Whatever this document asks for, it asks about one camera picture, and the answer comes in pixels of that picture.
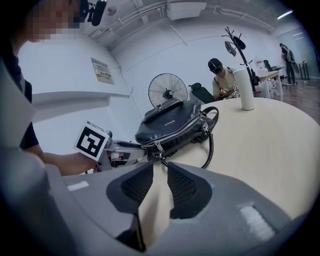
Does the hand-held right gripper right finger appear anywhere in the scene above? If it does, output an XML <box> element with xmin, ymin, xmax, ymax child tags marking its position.
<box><xmin>147</xmin><ymin>161</ymin><xmax>301</xmax><ymax>256</ymax></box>

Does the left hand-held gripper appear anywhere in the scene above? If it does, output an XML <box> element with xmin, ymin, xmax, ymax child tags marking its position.
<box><xmin>74</xmin><ymin>120</ymin><xmax>149</xmax><ymax>172</ymax></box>

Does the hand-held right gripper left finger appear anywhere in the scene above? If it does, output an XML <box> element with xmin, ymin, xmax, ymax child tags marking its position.
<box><xmin>46</xmin><ymin>161</ymin><xmax>155</xmax><ymax>252</ymax></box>

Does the black leather handbag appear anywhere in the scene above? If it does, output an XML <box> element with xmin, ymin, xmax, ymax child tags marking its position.
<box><xmin>134</xmin><ymin>99</ymin><xmax>220</xmax><ymax>170</ymax></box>

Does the person's left forearm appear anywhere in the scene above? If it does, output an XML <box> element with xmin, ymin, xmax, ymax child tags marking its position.
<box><xmin>39</xmin><ymin>151</ymin><xmax>99</xmax><ymax>176</ymax></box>

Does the black standing fan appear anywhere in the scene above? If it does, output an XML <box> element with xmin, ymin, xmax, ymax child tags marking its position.
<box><xmin>148</xmin><ymin>72</ymin><xmax>189</xmax><ymax>109</ymax></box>

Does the black padded chair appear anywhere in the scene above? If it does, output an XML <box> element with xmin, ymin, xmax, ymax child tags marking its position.
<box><xmin>188</xmin><ymin>82</ymin><xmax>216</xmax><ymax>105</ymax></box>

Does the person's torso dark shirt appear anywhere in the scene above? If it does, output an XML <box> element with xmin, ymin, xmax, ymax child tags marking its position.
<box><xmin>19</xmin><ymin>79</ymin><xmax>42</xmax><ymax>151</ymax></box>

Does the white cylindrical tumbler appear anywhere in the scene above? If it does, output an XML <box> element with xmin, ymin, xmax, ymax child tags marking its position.
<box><xmin>232</xmin><ymin>68</ymin><xmax>256</xmax><ymax>111</ymax></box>

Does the black coat rack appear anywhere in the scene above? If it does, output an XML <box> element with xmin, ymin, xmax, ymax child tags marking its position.
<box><xmin>221</xmin><ymin>26</ymin><xmax>261</xmax><ymax>98</ymax></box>

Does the group of clear water jugs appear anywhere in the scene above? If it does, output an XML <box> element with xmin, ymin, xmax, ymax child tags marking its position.
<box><xmin>254</xmin><ymin>79</ymin><xmax>284</xmax><ymax>100</ymax></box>

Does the white ceiling air conditioner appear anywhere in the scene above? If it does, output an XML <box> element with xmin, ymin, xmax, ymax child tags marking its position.
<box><xmin>166</xmin><ymin>0</ymin><xmax>208</xmax><ymax>20</ymax></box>

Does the person's head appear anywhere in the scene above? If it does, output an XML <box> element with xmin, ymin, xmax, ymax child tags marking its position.
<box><xmin>9</xmin><ymin>0</ymin><xmax>87</xmax><ymax>55</ymax></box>

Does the white rectangular table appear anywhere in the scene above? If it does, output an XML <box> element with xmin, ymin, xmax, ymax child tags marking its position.
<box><xmin>257</xmin><ymin>69</ymin><xmax>285</xmax><ymax>101</ymax></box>

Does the black office chair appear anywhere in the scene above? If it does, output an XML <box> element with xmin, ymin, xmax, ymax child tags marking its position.
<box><xmin>263</xmin><ymin>59</ymin><xmax>286</xmax><ymax>86</ymax></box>

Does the dark narrow table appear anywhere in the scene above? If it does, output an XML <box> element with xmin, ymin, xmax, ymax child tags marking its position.
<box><xmin>296</xmin><ymin>61</ymin><xmax>311</xmax><ymax>81</ymax></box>

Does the ceiling tube light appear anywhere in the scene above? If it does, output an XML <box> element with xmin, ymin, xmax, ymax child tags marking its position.
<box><xmin>277</xmin><ymin>9</ymin><xmax>294</xmax><ymax>20</ymax></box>

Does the framed wall notice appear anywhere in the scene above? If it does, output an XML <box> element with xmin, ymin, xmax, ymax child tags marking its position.
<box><xmin>91</xmin><ymin>57</ymin><xmax>115</xmax><ymax>86</ymax></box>

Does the black head-mounted camera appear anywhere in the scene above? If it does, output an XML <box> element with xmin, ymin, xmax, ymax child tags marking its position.
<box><xmin>79</xmin><ymin>0</ymin><xmax>108</xmax><ymax>27</ymax></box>

